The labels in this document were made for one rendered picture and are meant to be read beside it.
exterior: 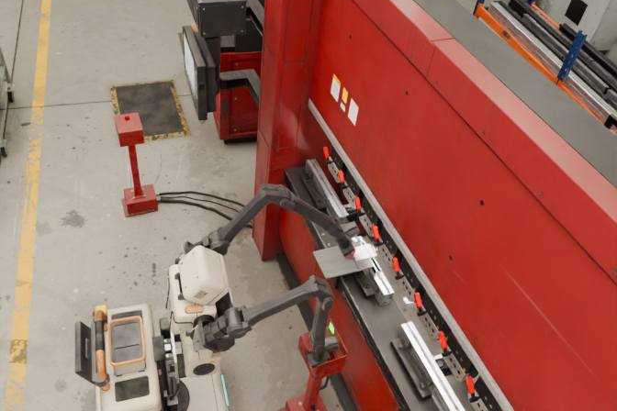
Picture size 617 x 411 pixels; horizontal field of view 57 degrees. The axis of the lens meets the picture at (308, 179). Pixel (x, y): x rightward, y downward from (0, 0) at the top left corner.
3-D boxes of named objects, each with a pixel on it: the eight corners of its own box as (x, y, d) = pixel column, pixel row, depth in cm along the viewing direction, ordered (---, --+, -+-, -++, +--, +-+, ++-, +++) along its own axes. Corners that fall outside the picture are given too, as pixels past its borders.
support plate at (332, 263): (312, 252, 295) (312, 251, 294) (357, 241, 303) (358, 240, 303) (326, 280, 283) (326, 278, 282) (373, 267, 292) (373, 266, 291)
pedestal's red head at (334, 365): (297, 347, 291) (300, 327, 279) (326, 338, 297) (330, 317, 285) (313, 382, 278) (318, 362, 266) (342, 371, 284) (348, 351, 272)
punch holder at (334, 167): (327, 167, 317) (330, 144, 306) (341, 164, 320) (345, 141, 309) (338, 184, 307) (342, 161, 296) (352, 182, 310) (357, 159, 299)
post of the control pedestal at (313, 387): (302, 405, 325) (312, 356, 288) (310, 402, 327) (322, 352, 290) (306, 414, 321) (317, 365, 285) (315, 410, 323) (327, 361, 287)
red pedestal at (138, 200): (120, 199, 442) (106, 113, 386) (153, 193, 451) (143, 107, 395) (125, 217, 429) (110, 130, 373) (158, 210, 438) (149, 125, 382)
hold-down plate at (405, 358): (389, 343, 273) (390, 340, 271) (399, 340, 275) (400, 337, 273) (420, 401, 254) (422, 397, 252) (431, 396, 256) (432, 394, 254)
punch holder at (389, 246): (375, 246, 278) (382, 224, 266) (390, 242, 280) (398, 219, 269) (389, 270, 268) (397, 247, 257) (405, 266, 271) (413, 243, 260)
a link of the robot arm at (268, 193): (265, 174, 247) (270, 190, 240) (287, 186, 256) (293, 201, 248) (204, 238, 264) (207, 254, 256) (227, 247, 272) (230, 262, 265)
